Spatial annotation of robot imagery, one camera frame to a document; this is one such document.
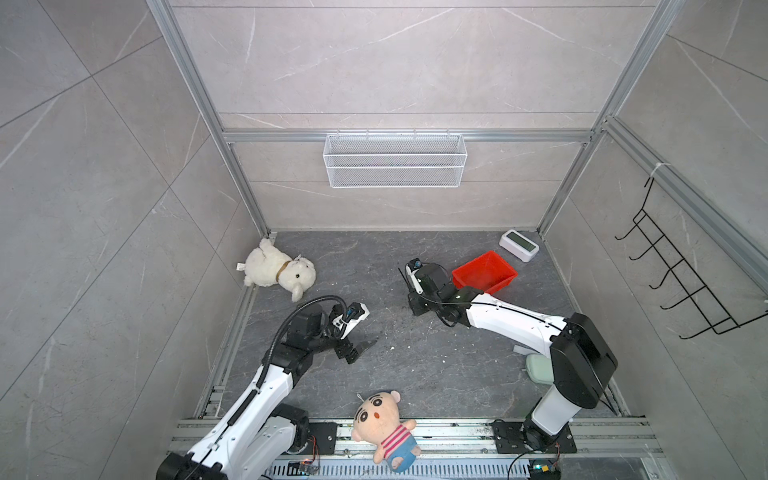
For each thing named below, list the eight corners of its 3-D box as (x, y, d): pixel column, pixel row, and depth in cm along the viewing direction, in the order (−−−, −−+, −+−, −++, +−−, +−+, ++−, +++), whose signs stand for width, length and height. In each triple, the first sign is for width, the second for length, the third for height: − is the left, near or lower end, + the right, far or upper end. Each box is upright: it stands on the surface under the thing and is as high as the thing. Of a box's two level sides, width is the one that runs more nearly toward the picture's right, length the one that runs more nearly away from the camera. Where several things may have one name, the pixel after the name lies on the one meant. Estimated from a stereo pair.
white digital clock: (528, 265, 112) (532, 258, 108) (495, 244, 119) (498, 236, 115) (538, 255, 115) (543, 247, 112) (506, 235, 122) (509, 227, 119)
